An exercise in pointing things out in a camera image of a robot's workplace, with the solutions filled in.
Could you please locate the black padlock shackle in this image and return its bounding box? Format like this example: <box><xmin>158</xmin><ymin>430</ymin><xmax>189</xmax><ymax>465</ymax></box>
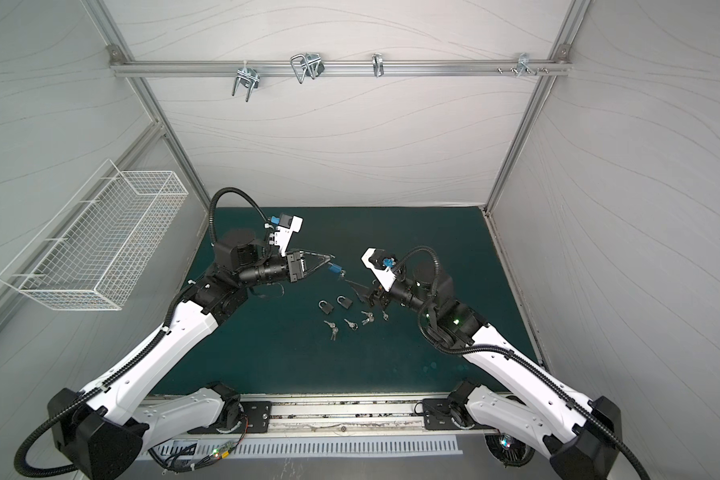
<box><xmin>337</xmin><ymin>295</ymin><xmax>353</xmax><ymax>310</ymax></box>

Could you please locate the silver key pair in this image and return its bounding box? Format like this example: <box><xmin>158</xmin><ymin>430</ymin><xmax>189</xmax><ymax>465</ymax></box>
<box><xmin>323</xmin><ymin>320</ymin><xmax>339</xmax><ymax>341</ymax></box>

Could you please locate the silver key bunch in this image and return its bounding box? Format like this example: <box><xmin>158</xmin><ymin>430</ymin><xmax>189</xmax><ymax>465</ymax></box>
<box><xmin>361</xmin><ymin>311</ymin><xmax>375</xmax><ymax>325</ymax></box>

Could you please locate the black padlock with keys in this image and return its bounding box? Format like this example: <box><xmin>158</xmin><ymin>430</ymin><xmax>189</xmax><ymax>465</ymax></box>
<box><xmin>318</xmin><ymin>300</ymin><xmax>334</xmax><ymax>315</ymax></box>

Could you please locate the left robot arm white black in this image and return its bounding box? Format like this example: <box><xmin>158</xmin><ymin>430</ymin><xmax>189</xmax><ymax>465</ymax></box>
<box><xmin>13</xmin><ymin>187</ymin><xmax>313</xmax><ymax>479</ymax></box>

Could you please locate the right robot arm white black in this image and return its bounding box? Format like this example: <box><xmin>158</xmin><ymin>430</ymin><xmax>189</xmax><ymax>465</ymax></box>
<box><xmin>352</xmin><ymin>246</ymin><xmax>650</xmax><ymax>479</ymax></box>

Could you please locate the metal U hook left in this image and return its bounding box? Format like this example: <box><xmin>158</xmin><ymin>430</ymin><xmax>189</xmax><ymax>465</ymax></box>
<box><xmin>231</xmin><ymin>66</ymin><xmax>260</xmax><ymax>102</ymax></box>

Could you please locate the metal u hook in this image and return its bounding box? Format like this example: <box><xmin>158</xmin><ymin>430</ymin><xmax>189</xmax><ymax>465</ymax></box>
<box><xmin>231</xmin><ymin>66</ymin><xmax>260</xmax><ymax>102</ymax></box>
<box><xmin>290</xmin><ymin>52</ymin><xmax>325</xmax><ymax>84</ymax></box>

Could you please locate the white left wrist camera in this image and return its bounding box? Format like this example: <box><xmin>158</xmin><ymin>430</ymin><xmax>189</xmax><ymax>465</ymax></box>
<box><xmin>267</xmin><ymin>214</ymin><xmax>303</xmax><ymax>257</ymax></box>

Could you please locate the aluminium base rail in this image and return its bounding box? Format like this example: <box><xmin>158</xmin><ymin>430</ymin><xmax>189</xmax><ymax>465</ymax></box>
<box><xmin>137</xmin><ymin>392</ymin><xmax>517</xmax><ymax>436</ymax></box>

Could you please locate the white wire basket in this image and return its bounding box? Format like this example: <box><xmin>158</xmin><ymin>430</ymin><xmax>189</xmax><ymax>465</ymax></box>
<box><xmin>0</xmin><ymin>160</ymin><xmax>188</xmax><ymax>311</ymax></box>

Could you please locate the white slotted cable duct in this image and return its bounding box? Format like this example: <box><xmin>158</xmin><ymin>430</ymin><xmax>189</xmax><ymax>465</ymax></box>
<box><xmin>143</xmin><ymin>436</ymin><xmax>463</xmax><ymax>460</ymax></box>

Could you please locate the aluminium wall rail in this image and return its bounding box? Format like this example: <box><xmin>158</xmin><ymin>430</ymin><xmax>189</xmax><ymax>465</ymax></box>
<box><xmin>110</xmin><ymin>57</ymin><xmax>573</xmax><ymax>78</ymax></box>

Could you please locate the metal hook bracket right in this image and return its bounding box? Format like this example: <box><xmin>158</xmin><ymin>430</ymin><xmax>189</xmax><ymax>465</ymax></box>
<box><xmin>496</xmin><ymin>53</ymin><xmax>549</xmax><ymax>78</ymax></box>

